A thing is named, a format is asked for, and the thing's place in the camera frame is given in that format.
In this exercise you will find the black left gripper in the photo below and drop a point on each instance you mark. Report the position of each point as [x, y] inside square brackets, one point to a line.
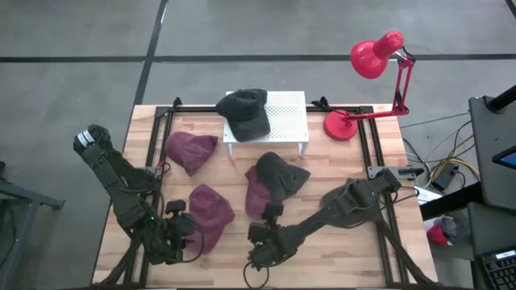
[165, 237]

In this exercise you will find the red and grey bundle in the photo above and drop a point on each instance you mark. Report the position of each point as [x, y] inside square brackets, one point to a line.
[439, 233]

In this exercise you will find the black round pole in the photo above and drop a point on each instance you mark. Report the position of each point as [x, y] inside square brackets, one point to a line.
[502, 98]

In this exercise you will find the white flat box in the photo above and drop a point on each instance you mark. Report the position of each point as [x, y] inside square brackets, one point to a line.
[427, 196]

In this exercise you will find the black aluminium table frame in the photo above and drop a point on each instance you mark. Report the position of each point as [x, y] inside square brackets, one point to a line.
[193, 109]

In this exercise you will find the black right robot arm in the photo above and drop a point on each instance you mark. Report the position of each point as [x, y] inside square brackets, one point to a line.
[334, 209]

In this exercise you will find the grey workstation cart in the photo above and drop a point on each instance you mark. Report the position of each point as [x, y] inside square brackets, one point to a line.
[483, 133]

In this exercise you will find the black power adapter box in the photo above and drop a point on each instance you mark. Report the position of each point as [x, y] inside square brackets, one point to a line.
[443, 177]

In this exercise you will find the black keyboard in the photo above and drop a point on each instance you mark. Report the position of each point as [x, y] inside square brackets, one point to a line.
[502, 274]

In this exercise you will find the black cart beam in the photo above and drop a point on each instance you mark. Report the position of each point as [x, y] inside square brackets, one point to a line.
[447, 203]

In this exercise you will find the monitor with blue screen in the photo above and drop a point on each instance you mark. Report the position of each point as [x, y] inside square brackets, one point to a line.
[507, 158]

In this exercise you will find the white perforated metal shelf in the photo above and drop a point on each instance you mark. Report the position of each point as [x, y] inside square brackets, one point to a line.
[288, 117]

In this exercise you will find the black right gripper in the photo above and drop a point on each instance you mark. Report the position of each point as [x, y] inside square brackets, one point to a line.
[282, 241]

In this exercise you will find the grey metal stand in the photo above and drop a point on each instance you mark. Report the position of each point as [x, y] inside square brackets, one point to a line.
[32, 198]

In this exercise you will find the dark grey baseball cap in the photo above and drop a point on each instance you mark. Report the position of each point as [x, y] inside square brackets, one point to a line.
[244, 114]
[282, 175]
[328, 199]

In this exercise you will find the maroon baseball cap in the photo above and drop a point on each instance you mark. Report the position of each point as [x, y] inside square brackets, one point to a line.
[189, 151]
[211, 213]
[256, 201]

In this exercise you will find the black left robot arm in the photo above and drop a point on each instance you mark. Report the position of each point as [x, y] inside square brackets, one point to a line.
[121, 189]

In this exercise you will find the red desk lamp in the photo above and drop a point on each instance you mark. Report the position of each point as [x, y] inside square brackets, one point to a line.
[369, 60]

